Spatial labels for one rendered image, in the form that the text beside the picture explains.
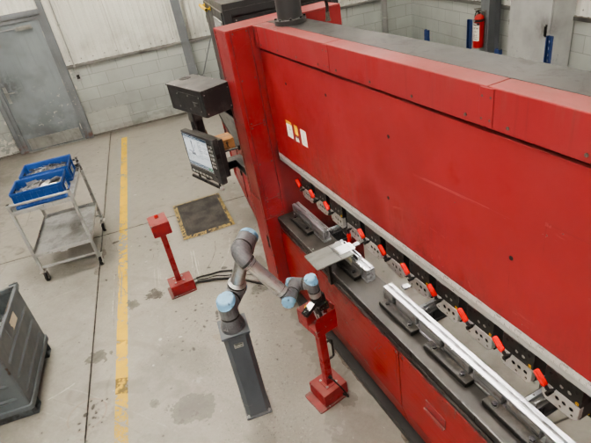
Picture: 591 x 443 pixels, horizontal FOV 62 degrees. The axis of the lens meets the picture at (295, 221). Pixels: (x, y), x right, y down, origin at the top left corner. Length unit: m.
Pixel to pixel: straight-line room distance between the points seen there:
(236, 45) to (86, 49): 6.38
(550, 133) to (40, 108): 9.03
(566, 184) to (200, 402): 2.94
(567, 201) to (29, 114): 9.15
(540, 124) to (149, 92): 8.58
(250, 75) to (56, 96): 6.65
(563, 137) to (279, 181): 2.52
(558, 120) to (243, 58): 2.28
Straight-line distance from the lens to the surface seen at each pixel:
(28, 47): 9.64
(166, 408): 3.89
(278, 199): 3.79
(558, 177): 1.63
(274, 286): 2.73
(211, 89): 3.52
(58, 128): 9.92
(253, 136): 3.53
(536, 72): 1.81
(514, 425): 2.40
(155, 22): 9.47
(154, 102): 9.73
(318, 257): 3.11
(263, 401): 3.52
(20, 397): 4.23
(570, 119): 1.52
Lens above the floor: 2.83
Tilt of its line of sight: 31 degrees down
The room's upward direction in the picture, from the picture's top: 10 degrees counter-clockwise
